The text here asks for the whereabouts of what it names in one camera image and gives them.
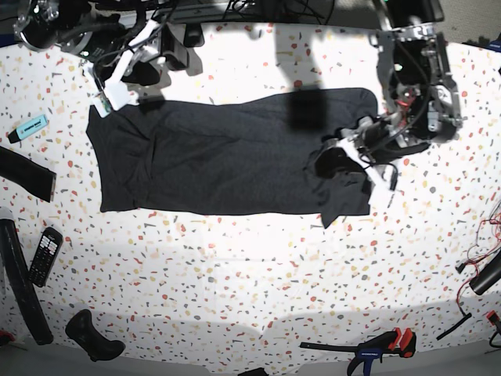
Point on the black game controller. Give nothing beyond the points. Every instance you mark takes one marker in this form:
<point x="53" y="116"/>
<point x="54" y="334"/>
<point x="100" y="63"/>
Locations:
<point x="81" y="330"/>

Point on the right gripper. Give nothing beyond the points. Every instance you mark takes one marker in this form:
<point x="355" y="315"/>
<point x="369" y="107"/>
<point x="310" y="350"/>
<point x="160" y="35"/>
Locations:
<point x="110" y="35"/>

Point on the blue orange bar clamp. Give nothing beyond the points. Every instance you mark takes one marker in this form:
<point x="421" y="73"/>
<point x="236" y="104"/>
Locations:
<point x="396" y="342"/>

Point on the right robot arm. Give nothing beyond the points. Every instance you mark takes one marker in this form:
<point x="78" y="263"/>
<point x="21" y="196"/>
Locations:
<point x="42" y="24"/>

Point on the black cylinder handle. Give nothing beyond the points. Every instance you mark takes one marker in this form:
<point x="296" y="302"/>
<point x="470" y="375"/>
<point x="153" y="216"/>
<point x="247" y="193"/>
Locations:
<point x="486" y="278"/>

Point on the small black rod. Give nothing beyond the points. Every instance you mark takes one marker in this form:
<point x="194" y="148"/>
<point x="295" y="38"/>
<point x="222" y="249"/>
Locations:
<point x="454" y="327"/>

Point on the red connector plug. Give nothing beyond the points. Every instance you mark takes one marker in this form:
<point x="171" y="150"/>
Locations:
<point x="493" y="318"/>

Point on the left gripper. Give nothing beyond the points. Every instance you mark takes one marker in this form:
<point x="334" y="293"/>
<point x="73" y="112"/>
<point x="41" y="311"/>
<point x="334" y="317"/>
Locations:
<point x="422" y="98"/>

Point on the small black box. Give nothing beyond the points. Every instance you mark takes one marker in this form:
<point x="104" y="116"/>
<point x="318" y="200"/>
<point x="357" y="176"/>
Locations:
<point x="255" y="372"/>

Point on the blue highlighter marker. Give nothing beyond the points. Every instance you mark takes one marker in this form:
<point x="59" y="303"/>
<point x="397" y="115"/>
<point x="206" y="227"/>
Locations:
<point x="28" y="128"/>

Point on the dark grey T-shirt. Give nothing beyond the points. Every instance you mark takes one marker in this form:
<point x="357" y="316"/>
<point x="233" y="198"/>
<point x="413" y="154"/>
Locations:
<point x="264" y="156"/>

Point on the long black tube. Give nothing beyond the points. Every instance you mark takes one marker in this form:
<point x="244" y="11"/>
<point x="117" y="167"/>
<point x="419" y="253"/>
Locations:
<point x="23" y="289"/>

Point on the black remote control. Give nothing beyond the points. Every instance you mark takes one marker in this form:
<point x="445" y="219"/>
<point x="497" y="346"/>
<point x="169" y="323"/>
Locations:
<point x="45" y="256"/>

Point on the red tool handle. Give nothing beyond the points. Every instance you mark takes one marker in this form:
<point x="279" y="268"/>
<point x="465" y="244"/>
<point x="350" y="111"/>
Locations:
<point x="6" y="338"/>

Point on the grey monitor stand base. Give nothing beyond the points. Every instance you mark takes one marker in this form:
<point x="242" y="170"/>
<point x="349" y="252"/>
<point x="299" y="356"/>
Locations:
<point x="194" y="36"/>

